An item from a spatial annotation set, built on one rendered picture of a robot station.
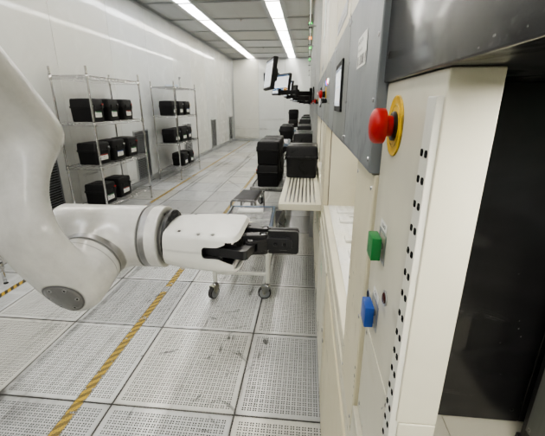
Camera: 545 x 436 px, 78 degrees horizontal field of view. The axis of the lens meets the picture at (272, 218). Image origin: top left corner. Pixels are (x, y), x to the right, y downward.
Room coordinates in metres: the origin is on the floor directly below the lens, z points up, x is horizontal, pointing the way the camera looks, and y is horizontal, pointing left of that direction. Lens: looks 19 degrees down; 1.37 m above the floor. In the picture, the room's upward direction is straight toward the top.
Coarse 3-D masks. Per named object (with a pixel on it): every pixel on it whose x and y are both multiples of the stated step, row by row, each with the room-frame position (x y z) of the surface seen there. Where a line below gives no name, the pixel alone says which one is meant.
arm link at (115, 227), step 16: (64, 208) 0.44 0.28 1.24; (80, 208) 0.43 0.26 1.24; (96, 208) 0.43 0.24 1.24; (112, 208) 0.43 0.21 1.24; (128, 208) 0.43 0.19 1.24; (144, 208) 0.43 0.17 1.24; (64, 224) 0.41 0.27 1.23; (80, 224) 0.41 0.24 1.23; (96, 224) 0.41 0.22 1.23; (112, 224) 0.41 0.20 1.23; (128, 224) 0.41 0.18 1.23; (96, 240) 0.38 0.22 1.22; (112, 240) 0.39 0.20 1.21; (128, 240) 0.40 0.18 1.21; (128, 256) 0.40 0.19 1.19
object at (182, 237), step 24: (168, 216) 0.42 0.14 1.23; (192, 216) 0.45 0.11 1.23; (216, 216) 0.45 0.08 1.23; (240, 216) 0.46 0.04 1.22; (168, 240) 0.39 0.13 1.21; (192, 240) 0.38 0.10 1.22; (216, 240) 0.38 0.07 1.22; (240, 240) 0.41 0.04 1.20; (192, 264) 0.38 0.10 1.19; (216, 264) 0.38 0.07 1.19; (240, 264) 0.39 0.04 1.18
